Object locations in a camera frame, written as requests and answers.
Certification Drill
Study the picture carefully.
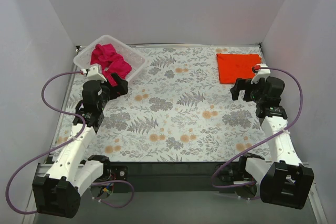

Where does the pink t shirt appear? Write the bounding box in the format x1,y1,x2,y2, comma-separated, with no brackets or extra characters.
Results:
90,44,132,87

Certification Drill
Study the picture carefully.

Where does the white plastic basket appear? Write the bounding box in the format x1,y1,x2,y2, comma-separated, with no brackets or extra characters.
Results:
73,35,148,83

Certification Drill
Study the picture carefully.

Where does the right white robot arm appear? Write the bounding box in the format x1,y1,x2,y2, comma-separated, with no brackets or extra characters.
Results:
230,77,314,209

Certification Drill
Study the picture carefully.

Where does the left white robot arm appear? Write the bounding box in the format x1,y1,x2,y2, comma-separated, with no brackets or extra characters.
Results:
33,73,128,218

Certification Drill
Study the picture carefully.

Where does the folded orange t shirt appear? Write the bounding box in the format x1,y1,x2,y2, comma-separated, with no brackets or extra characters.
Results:
217,54,261,84

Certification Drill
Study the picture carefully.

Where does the floral table mat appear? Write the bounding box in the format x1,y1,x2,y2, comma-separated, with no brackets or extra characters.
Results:
51,46,279,162

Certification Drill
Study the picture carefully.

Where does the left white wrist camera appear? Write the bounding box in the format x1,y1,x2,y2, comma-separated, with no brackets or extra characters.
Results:
80,63,107,82

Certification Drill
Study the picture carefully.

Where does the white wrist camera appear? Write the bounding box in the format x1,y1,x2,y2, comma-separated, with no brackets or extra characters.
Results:
251,63,270,84
80,63,107,82

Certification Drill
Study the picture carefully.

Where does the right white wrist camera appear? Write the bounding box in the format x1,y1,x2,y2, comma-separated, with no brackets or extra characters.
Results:
251,63,270,84

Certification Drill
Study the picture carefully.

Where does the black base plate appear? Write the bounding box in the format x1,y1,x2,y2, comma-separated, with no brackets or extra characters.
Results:
89,161,259,195

